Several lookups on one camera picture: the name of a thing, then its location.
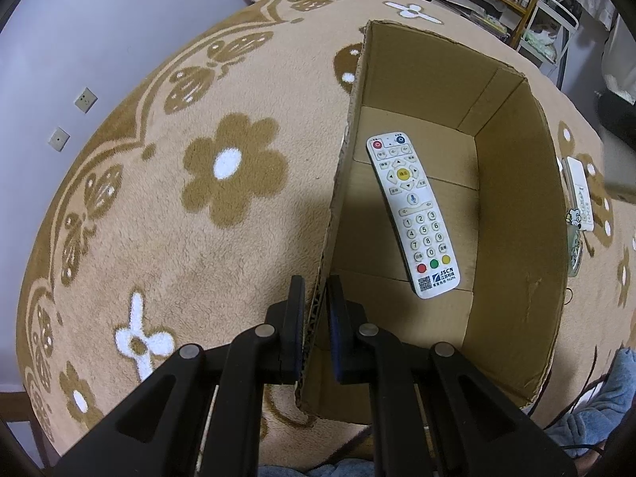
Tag white trolley cart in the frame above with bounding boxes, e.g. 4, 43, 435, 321
517, 0, 580, 78

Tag white air conditioner remote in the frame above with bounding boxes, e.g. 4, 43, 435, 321
561, 156, 595, 232

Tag white puffy jacket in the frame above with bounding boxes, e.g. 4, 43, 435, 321
599, 10, 636, 95

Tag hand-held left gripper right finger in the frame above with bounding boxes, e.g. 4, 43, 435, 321
325, 274, 577, 477

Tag green oval remote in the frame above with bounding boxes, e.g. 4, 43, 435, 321
565, 209, 584, 276

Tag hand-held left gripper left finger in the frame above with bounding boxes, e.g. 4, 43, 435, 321
52, 274, 306, 477

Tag brown cardboard box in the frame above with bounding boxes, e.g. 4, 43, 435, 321
297, 20, 570, 425

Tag beige floral blanket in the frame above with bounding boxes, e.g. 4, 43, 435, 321
15, 0, 636, 468

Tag white remote with coloured buttons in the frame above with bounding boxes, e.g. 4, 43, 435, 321
366, 130, 462, 300

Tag wooden shelf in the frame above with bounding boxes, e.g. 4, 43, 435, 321
372, 0, 552, 50

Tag person's blue jeans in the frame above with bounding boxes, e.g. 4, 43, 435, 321
547, 348, 636, 458

